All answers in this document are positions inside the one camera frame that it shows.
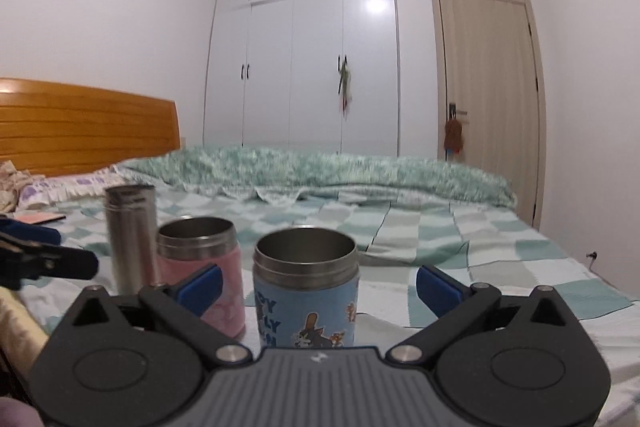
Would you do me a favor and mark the blue cartoon steel cup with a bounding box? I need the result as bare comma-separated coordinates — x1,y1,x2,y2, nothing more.
253,225,359,349

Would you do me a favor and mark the pink steel cup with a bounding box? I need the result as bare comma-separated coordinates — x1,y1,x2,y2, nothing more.
156,217,245,337

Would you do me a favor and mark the flat phone on bed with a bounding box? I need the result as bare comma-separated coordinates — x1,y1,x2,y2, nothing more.
11,212,66,225

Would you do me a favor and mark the purple floral pillow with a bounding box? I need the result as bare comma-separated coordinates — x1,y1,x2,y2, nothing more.
16,168,127,211

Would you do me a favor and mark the orange wooden headboard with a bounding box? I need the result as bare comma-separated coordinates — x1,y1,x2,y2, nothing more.
0,78,181,176

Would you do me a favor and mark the tall silver steel tumbler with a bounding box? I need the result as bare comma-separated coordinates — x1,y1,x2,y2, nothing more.
104,184,160,295

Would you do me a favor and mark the checkered green bed sheet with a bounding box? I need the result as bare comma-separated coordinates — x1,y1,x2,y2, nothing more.
19,183,640,417

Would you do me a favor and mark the green floral duvet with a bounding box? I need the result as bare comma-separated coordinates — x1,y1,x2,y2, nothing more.
114,145,518,210

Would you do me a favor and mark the light wooden door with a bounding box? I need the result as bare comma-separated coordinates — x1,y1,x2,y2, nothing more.
432,0,547,228

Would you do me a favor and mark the green hanging wardrobe ornament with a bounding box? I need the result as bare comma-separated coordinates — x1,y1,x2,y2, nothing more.
337,56,352,114

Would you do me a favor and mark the white built-in wardrobe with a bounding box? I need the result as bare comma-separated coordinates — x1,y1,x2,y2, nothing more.
203,0,399,156

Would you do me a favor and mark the brown plush on door handle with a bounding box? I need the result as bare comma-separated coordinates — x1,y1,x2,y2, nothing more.
444,117,464,155

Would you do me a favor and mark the black door handle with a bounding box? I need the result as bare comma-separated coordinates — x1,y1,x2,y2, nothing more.
448,103,469,119

